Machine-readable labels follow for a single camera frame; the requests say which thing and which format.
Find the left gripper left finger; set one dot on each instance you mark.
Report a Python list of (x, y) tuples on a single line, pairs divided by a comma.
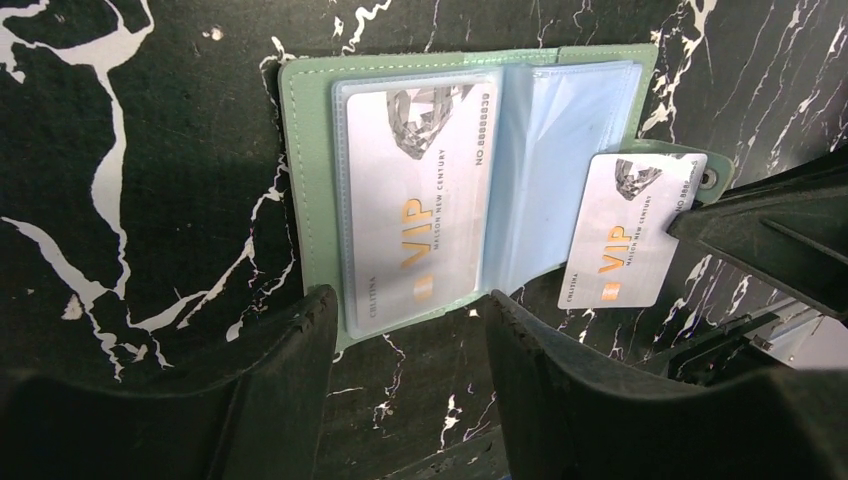
[(251, 409)]

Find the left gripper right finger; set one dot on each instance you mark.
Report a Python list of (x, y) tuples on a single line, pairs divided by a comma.
[(570, 412)]

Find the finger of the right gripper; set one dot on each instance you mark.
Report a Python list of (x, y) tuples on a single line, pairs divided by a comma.
[(788, 230)]

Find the green card holder wallet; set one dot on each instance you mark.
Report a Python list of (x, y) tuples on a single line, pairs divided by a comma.
[(557, 109)]

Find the white VIP card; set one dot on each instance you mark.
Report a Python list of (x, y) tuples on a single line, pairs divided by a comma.
[(419, 161)]

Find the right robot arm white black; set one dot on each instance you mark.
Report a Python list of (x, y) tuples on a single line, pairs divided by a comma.
[(754, 340)]

